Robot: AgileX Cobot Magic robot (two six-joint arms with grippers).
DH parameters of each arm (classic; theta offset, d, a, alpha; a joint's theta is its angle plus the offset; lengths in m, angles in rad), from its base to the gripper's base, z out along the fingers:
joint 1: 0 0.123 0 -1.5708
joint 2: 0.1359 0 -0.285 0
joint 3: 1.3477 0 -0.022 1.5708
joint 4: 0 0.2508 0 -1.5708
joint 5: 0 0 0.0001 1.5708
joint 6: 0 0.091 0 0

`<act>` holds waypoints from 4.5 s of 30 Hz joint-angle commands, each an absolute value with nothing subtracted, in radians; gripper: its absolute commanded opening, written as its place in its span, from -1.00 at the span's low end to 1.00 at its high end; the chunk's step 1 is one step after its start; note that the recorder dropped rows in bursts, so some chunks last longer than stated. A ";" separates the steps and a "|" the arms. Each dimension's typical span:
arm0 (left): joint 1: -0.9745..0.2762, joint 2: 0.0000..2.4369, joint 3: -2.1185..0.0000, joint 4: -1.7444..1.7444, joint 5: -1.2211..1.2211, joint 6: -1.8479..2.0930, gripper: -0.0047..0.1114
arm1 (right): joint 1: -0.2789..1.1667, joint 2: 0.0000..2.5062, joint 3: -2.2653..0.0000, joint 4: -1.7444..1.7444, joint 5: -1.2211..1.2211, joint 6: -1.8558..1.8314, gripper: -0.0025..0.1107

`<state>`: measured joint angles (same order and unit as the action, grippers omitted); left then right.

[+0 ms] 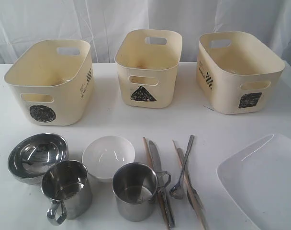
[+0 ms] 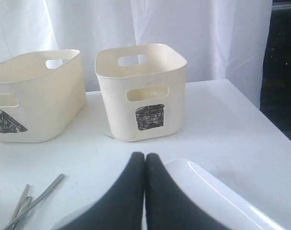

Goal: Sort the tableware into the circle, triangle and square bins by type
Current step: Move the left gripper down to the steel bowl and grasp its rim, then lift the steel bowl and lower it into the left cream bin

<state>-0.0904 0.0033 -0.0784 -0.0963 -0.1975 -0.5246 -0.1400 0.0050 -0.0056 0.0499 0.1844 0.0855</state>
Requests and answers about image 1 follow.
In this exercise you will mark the white curtain backdrop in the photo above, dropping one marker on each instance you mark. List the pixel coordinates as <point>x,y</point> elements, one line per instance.
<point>105,23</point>

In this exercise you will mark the cream bin with square mark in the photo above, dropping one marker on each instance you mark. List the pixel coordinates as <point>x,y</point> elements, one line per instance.
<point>236,71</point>

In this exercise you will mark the stainless steel bowl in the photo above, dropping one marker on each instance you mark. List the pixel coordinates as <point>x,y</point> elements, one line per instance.
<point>31,158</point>

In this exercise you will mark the white rectangular plate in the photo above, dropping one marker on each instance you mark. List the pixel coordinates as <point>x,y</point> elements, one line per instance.
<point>258,180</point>

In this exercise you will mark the stainless steel table knife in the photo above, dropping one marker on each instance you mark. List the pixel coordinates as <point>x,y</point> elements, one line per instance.
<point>162,193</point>

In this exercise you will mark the white ceramic bowl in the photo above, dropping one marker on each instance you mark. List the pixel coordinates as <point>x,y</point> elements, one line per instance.
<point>104,156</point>

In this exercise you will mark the stainless steel fork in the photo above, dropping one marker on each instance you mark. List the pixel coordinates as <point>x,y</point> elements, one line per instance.
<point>187,175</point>

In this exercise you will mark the long stainless steel spoon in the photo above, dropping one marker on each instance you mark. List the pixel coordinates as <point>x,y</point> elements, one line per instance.
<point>177,191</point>

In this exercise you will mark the cream bin with triangle mark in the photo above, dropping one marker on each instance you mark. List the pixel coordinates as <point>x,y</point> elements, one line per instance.
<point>147,65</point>

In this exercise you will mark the cream bin with circle mark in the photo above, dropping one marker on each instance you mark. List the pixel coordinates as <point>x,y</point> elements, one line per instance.
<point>53,81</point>

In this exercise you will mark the left wooden chopstick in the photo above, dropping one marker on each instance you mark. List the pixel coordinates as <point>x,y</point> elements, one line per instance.
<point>146,151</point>

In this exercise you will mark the steel mug with wire handle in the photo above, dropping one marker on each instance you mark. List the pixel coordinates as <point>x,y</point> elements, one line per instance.
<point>135,186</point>

